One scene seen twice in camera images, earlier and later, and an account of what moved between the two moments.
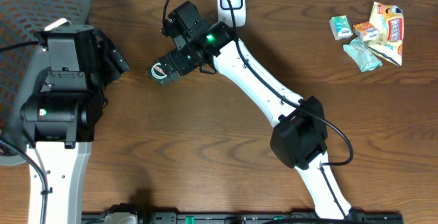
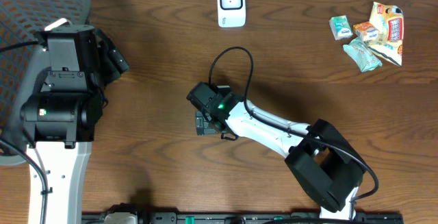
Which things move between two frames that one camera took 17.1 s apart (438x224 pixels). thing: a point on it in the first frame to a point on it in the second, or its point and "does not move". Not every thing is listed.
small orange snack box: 366,31 does not move
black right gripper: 178,66 to 201,127
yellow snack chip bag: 389,20 does not move
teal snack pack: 359,51 does not move
